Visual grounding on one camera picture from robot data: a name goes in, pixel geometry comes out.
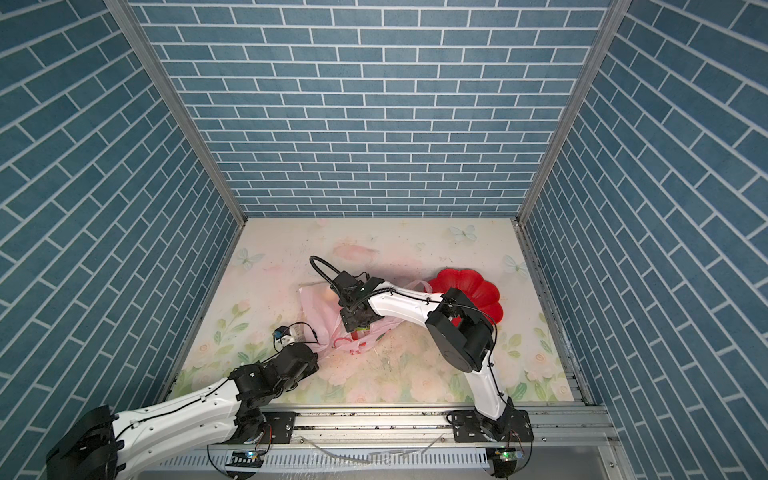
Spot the pink plastic bag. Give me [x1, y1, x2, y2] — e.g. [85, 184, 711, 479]
[298, 284, 403, 358]

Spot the red flower-shaped plate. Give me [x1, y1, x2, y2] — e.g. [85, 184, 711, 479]
[427, 268, 504, 324]

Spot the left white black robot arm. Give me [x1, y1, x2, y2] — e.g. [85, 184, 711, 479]
[46, 343, 318, 479]

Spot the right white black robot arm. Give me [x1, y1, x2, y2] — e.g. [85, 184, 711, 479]
[329, 271, 515, 441]

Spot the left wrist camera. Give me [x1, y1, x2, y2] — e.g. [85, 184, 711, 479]
[273, 326, 295, 352]

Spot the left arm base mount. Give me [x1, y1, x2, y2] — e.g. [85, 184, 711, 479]
[222, 410, 297, 445]

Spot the white slotted cable duct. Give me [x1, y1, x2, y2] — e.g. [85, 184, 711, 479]
[149, 447, 490, 473]

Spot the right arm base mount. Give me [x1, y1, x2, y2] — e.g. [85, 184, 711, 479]
[445, 409, 534, 443]

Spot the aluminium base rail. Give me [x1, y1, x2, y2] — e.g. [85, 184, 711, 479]
[122, 403, 619, 451]

